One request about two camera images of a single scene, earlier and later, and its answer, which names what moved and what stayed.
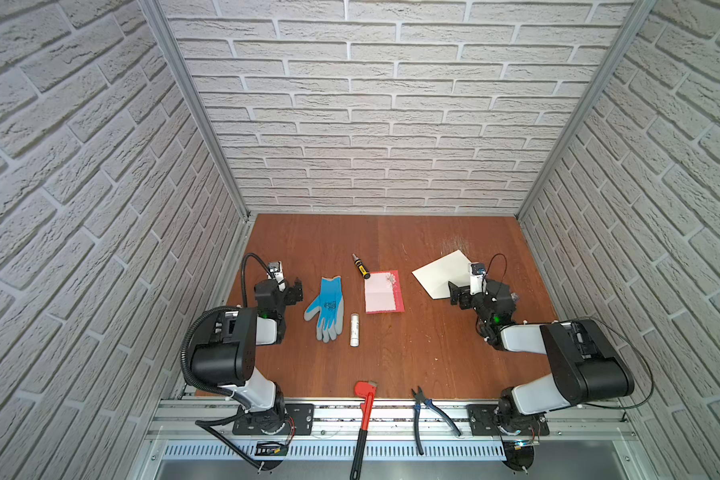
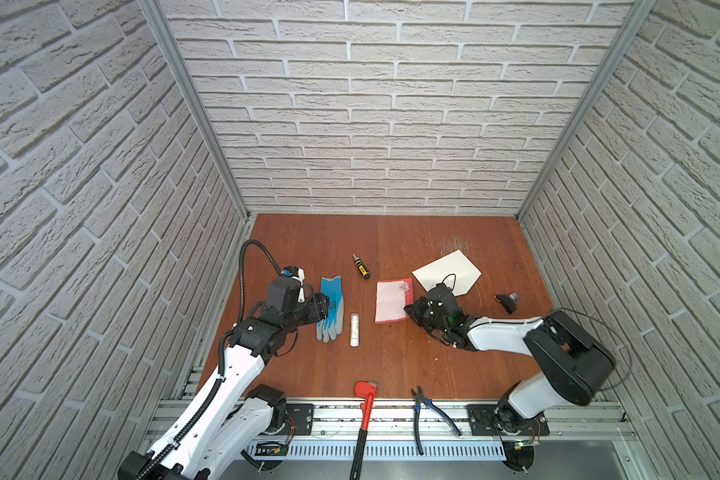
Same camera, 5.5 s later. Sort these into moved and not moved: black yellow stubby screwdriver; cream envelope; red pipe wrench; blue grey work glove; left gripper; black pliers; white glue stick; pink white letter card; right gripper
Moved: pink white letter card; left gripper; right gripper
Not moved: cream envelope; blue grey work glove; red pipe wrench; black yellow stubby screwdriver; black pliers; white glue stick
